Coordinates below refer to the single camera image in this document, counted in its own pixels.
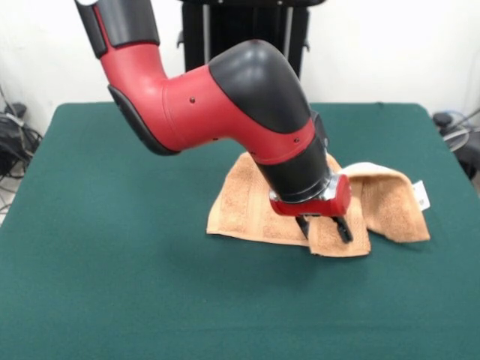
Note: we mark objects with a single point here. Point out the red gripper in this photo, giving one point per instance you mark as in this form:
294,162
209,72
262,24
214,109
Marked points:
322,208

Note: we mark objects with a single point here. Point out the orange terry towel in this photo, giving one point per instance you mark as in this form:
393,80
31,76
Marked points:
243,210

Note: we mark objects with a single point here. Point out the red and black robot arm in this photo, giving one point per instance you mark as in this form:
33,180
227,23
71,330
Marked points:
206,108

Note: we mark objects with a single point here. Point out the dark green table cloth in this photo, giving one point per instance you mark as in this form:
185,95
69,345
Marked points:
112,262

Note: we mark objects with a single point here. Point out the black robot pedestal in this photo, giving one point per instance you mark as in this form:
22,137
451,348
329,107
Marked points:
247,22

